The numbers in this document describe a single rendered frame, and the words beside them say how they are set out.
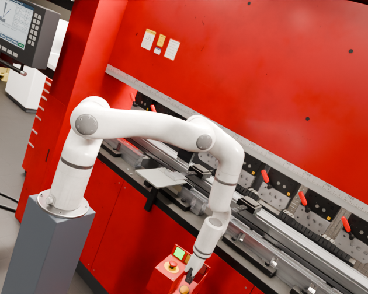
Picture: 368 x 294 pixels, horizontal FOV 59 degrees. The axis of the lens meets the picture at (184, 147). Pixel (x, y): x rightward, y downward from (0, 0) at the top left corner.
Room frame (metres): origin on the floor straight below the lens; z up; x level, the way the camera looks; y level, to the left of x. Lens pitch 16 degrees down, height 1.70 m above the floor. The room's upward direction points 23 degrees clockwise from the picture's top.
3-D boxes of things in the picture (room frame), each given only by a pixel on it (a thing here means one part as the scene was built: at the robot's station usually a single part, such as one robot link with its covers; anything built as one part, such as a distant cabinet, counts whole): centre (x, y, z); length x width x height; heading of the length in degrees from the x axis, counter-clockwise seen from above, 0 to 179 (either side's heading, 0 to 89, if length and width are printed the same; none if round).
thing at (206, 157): (1.77, -0.17, 1.26); 0.15 x 0.09 x 0.17; 58
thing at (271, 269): (1.49, -0.51, 0.89); 0.30 x 0.05 x 0.03; 58
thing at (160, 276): (1.30, -0.21, 0.75); 0.20 x 0.16 x 0.18; 69
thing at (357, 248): (1.34, -0.85, 1.26); 0.15 x 0.09 x 0.17; 58
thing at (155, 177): (1.74, 0.05, 1.00); 0.26 x 0.18 x 0.01; 148
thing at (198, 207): (1.83, -0.07, 0.92); 0.39 x 0.06 x 0.10; 58
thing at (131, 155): (2.16, 0.44, 0.92); 0.50 x 0.06 x 0.10; 58
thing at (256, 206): (1.79, -0.46, 1.01); 0.26 x 0.12 x 0.05; 148
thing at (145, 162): (2.42, 0.15, 0.81); 0.64 x 0.08 x 0.14; 148
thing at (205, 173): (2.00, -0.12, 1.01); 0.26 x 0.12 x 0.05; 148
